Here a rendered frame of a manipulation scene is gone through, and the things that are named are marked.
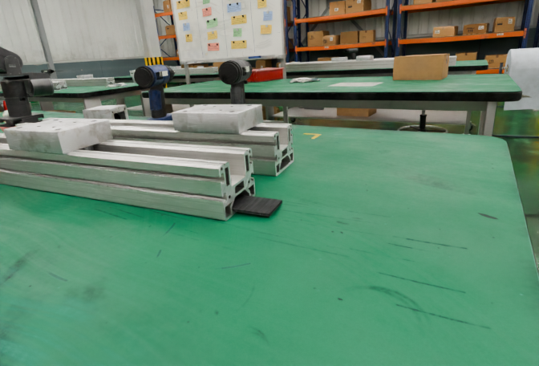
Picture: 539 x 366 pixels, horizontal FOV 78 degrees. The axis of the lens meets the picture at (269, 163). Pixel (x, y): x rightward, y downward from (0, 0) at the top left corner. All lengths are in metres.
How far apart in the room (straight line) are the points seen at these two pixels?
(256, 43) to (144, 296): 3.52
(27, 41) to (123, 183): 12.74
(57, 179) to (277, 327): 0.54
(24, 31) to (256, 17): 10.28
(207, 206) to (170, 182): 0.07
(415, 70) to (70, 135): 2.10
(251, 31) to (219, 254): 3.49
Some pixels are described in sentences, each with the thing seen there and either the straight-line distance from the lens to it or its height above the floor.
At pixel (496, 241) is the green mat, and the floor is 0.78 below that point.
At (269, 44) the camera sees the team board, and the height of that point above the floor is 1.09.
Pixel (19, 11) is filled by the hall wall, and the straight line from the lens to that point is 13.39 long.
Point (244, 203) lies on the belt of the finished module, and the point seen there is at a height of 0.79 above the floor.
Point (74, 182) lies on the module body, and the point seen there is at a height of 0.81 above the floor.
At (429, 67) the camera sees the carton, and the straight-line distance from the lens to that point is 2.41.
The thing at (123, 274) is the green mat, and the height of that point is 0.78.
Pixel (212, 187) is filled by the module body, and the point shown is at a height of 0.83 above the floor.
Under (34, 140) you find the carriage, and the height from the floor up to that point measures 0.89.
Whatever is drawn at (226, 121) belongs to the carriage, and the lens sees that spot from 0.66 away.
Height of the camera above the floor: 1.01
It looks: 18 degrees down
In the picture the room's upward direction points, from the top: 4 degrees counter-clockwise
